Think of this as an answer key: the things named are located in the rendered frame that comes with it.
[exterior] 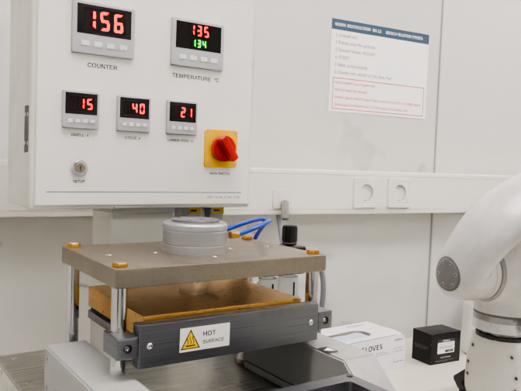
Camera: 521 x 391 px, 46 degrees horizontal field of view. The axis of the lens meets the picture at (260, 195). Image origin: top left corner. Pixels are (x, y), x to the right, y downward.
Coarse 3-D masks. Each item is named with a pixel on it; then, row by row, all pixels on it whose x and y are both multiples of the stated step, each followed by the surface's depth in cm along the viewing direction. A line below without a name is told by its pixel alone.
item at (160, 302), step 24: (96, 288) 76; (144, 288) 77; (168, 288) 78; (192, 288) 74; (216, 288) 79; (240, 288) 79; (264, 288) 80; (96, 312) 76; (144, 312) 65; (168, 312) 65; (192, 312) 66; (216, 312) 68
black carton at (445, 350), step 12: (420, 336) 137; (432, 336) 134; (444, 336) 136; (456, 336) 137; (420, 348) 137; (432, 348) 134; (444, 348) 136; (456, 348) 138; (420, 360) 137; (432, 360) 134; (444, 360) 136; (456, 360) 138
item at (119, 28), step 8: (88, 8) 79; (88, 16) 79; (96, 16) 79; (104, 16) 80; (112, 16) 81; (120, 16) 81; (88, 24) 79; (96, 24) 80; (104, 24) 80; (112, 24) 81; (120, 24) 81; (104, 32) 80; (112, 32) 81; (120, 32) 81
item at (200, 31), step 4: (188, 24) 87; (192, 24) 87; (196, 24) 88; (188, 28) 87; (192, 28) 87; (196, 28) 88; (200, 28) 88; (204, 28) 88; (208, 28) 89; (188, 32) 87; (192, 32) 87; (196, 32) 88; (200, 32) 88; (204, 32) 88; (208, 32) 89; (196, 36) 88; (200, 36) 88; (204, 36) 88; (208, 36) 89
